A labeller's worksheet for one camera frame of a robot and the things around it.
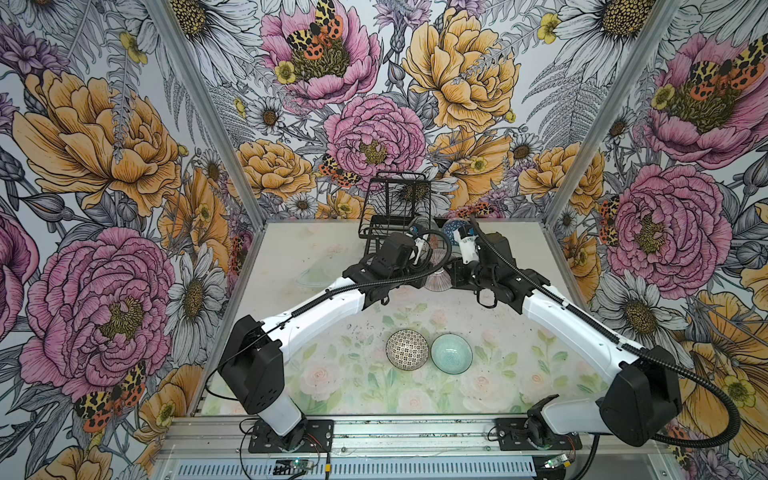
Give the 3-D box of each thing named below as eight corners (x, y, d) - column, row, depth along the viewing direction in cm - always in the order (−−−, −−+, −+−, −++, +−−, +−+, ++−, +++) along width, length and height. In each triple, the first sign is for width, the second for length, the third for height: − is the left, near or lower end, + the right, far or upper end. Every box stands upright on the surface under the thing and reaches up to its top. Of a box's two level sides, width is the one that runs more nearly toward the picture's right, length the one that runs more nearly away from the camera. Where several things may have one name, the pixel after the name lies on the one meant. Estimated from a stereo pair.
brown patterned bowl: (385, 370, 87) (385, 363, 83) (386, 337, 93) (385, 329, 89) (427, 370, 87) (429, 363, 83) (425, 337, 93) (427, 329, 89)
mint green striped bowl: (431, 377, 86) (433, 370, 81) (428, 341, 92) (430, 333, 88) (471, 377, 86) (475, 370, 81) (465, 341, 92) (469, 333, 88)
